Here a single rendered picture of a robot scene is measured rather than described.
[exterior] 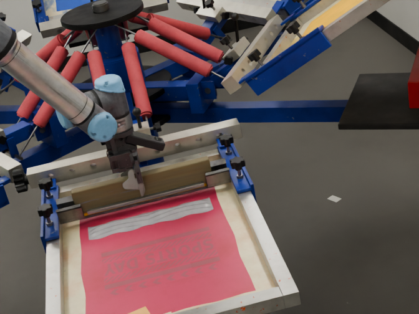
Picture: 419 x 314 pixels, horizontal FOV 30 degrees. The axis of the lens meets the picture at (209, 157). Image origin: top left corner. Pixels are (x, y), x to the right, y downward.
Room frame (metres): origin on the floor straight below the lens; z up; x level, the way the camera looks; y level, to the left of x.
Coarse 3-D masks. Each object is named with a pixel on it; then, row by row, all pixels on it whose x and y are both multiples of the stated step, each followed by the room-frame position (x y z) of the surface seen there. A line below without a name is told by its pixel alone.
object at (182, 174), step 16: (192, 160) 2.01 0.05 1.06; (208, 160) 2.00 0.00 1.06; (144, 176) 1.98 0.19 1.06; (160, 176) 1.99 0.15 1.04; (176, 176) 1.99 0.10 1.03; (192, 176) 1.99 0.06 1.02; (80, 192) 1.96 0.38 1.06; (96, 192) 1.97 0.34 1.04; (112, 192) 1.97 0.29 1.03; (128, 192) 1.98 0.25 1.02
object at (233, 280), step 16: (192, 192) 2.01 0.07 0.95; (208, 192) 2.00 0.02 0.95; (160, 208) 1.96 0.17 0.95; (160, 224) 1.87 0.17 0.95; (176, 224) 1.85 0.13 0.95; (192, 224) 1.84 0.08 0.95; (208, 224) 1.82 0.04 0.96; (224, 224) 1.80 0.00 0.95; (224, 240) 1.73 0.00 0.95; (224, 256) 1.66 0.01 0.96; (208, 272) 1.60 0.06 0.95; (224, 272) 1.59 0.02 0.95; (240, 272) 1.58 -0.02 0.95; (176, 288) 1.56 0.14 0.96; (192, 288) 1.55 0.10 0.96; (208, 288) 1.54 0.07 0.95; (224, 288) 1.52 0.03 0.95; (240, 288) 1.51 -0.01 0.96; (176, 304) 1.50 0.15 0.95; (192, 304) 1.49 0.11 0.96
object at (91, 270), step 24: (96, 216) 1.99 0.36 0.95; (120, 216) 1.96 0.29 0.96; (96, 240) 1.85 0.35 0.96; (120, 240) 1.83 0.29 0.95; (144, 240) 1.80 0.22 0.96; (96, 264) 1.74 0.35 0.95; (96, 288) 1.63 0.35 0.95; (144, 288) 1.59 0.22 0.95; (96, 312) 1.53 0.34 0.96; (120, 312) 1.51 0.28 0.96
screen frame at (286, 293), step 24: (144, 168) 2.16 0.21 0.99; (264, 240) 1.64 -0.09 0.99; (48, 264) 1.73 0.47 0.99; (48, 288) 1.62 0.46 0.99; (288, 288) 1.43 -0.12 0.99; (48, 312) 1.52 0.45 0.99; (192, 312) 1.41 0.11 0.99; (216, 312) 1.40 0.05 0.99; (240, 312) 1.40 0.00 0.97; (264, 312) 1.41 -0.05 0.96
